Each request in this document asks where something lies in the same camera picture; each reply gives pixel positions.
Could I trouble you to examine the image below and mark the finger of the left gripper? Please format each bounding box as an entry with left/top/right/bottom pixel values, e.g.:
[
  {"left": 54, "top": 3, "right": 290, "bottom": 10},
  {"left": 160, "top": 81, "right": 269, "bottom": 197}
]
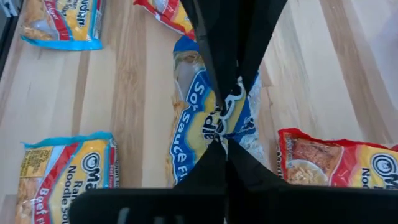
[
  {"left": 180, "top": 0, "right": 239, "bottom": 108},
  {"left": 236, "top": 0, "right": 289, "bottom": 93}
]

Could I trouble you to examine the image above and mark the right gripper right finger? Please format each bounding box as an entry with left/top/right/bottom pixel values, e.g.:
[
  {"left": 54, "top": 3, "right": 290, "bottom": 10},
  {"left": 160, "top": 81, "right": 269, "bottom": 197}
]
[{"left": 228, "top": 139, "right": 398, "bottom": 224}]

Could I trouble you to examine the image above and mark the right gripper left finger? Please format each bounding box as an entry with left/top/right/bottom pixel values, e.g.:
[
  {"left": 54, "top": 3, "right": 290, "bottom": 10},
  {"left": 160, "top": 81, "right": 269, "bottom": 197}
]
[{"left": 70, "top": 139, "right": 228, "bottom": 224}]

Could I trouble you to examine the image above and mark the red Maruchan ramen packet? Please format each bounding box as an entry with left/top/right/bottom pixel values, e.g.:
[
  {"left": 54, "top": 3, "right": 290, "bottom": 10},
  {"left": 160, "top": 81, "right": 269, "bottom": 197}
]
[
  {"left": 132, "top": 0, "right": 197, "bottom": 40},
  {"left": 275, "top": 127, "right": 398, "bottom": 191}
]

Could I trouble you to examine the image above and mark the light blue Maruchan ramen packet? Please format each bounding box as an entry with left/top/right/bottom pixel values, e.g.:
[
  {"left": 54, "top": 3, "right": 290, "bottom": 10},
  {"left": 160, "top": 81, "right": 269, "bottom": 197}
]
[
  {"left": 14, "top": 131, "right": 121, "bottom": 224},
  {"left": 20, "top": 0, "right": 106, "bottom": 51}
]

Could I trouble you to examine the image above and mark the black aluminium table frame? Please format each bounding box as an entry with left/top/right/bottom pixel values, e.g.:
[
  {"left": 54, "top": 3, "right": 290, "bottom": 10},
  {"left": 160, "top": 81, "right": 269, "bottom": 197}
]
[{"left": 0, "top": 0, "right": 24, "bottom": 74}]

